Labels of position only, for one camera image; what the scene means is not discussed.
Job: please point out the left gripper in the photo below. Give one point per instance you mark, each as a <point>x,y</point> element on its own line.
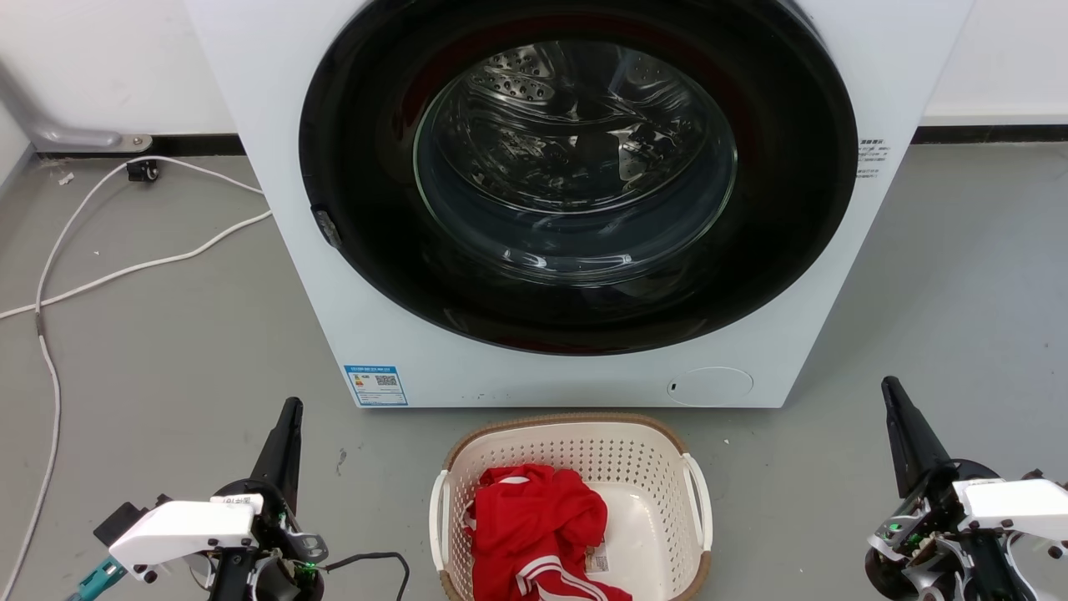
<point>284,534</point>

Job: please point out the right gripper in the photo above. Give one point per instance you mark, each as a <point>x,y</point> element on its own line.
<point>934,534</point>

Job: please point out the cream perforated laundry basket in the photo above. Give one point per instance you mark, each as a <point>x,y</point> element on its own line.
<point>576,455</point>

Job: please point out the blue energy label sticker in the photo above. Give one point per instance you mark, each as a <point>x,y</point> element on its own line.
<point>375,385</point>

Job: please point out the white front-loading washing machine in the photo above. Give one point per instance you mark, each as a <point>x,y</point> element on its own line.
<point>350,317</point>

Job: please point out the round white filter cover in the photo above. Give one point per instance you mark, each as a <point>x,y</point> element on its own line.
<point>709,386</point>

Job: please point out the teal plastic clip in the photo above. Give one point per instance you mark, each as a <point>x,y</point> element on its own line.
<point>98,580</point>

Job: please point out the red garment with white stripes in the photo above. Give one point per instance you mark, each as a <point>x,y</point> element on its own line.
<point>534,526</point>

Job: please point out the black round washer door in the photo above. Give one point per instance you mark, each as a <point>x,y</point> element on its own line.
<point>776,209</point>

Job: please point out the small printed text sticker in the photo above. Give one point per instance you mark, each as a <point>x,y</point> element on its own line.
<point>872,159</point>

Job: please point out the grey floor pipe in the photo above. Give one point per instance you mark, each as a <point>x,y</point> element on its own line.
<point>50,132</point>

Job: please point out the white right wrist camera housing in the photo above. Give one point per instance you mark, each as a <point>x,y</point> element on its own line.
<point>1014,501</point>

